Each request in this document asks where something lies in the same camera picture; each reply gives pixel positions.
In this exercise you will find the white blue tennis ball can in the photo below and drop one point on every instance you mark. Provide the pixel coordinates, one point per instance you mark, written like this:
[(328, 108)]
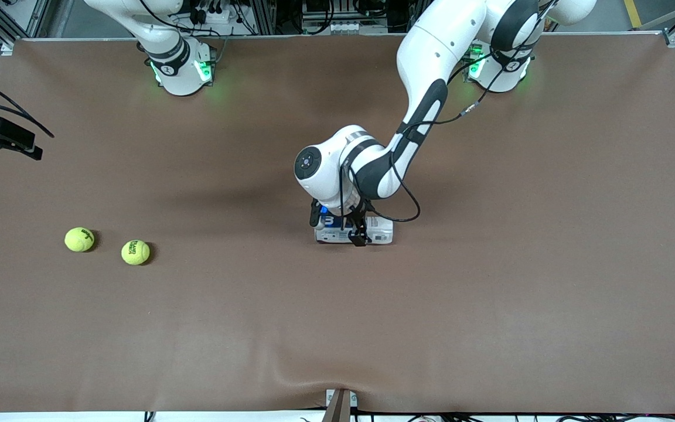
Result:
[(381, 231)]

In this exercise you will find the yellow tennis ball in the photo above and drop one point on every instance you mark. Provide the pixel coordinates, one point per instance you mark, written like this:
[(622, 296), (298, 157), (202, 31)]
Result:
[(79, 240), (135, 252)]

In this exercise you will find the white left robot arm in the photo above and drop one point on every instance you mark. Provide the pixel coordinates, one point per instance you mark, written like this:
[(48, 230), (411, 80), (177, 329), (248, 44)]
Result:
[(431, 47)]

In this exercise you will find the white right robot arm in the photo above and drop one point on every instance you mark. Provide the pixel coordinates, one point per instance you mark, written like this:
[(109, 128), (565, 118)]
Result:
[(179, 76)]

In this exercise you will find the white power strip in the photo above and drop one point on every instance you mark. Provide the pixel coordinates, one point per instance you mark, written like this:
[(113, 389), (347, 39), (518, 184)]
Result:
[(214, 14)]

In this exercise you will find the aluminium camera post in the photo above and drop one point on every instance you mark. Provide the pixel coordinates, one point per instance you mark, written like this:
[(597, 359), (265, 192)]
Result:
[(340, 407)]

